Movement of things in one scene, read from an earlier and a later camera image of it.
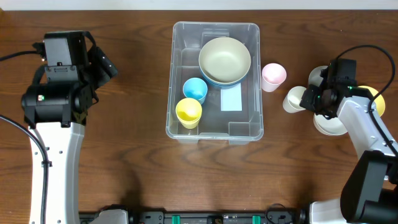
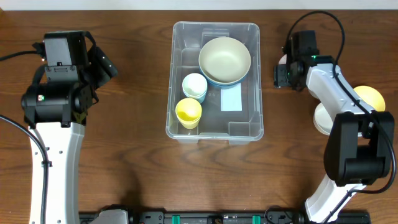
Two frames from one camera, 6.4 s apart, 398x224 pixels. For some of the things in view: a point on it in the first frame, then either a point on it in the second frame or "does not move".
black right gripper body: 315,99 → 285,74
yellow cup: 189,112 does not move
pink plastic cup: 273,74 → 283,60
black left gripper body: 103,74 does not move
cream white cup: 291,104 → 194,86
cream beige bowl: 224,60 does not move
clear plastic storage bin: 215,89 does not move
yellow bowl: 379,101 does not move
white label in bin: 231,98 does not move
